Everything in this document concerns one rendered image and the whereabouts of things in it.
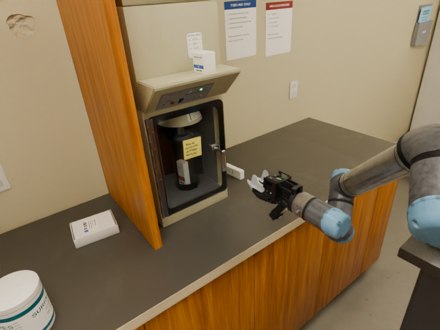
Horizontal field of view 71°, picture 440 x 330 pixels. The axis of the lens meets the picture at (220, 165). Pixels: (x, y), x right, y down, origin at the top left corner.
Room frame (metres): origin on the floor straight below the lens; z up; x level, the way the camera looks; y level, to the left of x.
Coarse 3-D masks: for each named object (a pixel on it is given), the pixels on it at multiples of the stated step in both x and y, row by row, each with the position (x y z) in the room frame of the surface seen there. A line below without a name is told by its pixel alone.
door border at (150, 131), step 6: (150, 120) 0.95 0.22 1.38; (150, 126) 0.95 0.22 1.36; (150, 132) 0.95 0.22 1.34; (150, 144) 0.94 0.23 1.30; (156, 150) 0.96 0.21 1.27; (156, 156) 0.95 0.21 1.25; (156, 162) 0.95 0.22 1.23; (156, 168) 0.95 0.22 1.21; (156, 174) 0.94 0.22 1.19; (162, 180) 0.96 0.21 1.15; (162, 186) 0.96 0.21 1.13; (162, 192) 0.95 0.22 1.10; (162, 198) 0.95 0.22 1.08; (162, 204) 0.95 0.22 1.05; (162, 210) 0.94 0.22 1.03
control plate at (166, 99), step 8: (192, 88) 0.96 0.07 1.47; (200, 88) 0.99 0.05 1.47; (208, 88) 1.01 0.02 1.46; (168, 96) 0.92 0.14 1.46; (176, 96) 0.94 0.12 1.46; (184, 96) 0.97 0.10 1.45; (192, 96) 1.00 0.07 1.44; (200, 96) 1.03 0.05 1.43; (160, 104) 0.93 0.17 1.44; (168, 104) 0.96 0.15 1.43; (176, 104) 0.98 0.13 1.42
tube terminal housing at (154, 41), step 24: (120, 24) 0.98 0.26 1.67; (144, 24) 0.98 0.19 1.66; (168, 24) 1.03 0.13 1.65; (192, 24) 1.08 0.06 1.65; (216, 24) 1.13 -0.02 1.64; (144, 48) 0.98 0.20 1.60; (168, 48) 1.02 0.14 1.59; (216, 48) 1.13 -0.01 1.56; (144, 72) 0.97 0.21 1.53; (168, 72) 1.02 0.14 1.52; (216, 96) 1.12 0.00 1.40; (144, 120) 0.95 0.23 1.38; (144, 144) 0.98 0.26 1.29
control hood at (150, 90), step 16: (144, 80) 0.96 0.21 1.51; (160, 80) 0.94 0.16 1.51; (176, 80) 0.93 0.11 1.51; (192, 80) 0.93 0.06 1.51; (208, 80) 0.97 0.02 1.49; (224, 80) 1.03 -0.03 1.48; (144, 96) 0.92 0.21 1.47; (160, 96) 0.90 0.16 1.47; (208, 96) 1.06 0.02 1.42; (144, 112) 0.94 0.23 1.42
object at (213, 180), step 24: (168, 120) 0.99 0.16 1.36; (192, 120) 1.04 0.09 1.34; (216, 120) 1.10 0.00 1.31; (168, 144) 0.98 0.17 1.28; (216, 144) 1.10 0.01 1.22; (168, 168) 0.97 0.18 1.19; (192, 168) 1.03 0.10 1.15; (216, 168) 1.09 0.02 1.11; (168, 192) 0.97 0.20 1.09; (192, 192) 1.02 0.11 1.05; (216, 192) 1.09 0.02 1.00; (168, 216) 0.96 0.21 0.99
